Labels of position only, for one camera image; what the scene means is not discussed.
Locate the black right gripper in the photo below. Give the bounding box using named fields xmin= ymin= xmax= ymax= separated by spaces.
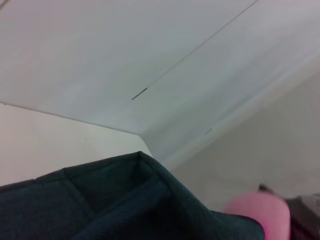
xmin=258 ymin=183 xmax=320 ymax=240

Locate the pink toy peach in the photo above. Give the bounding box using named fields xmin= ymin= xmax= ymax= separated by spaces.
xmin=221 ymin=191 xmax=292 ymax=240

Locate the dark teal insulated lunch bag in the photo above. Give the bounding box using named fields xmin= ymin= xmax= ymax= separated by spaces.
xmin=0 ymin=151 xmax=266 ymax=240

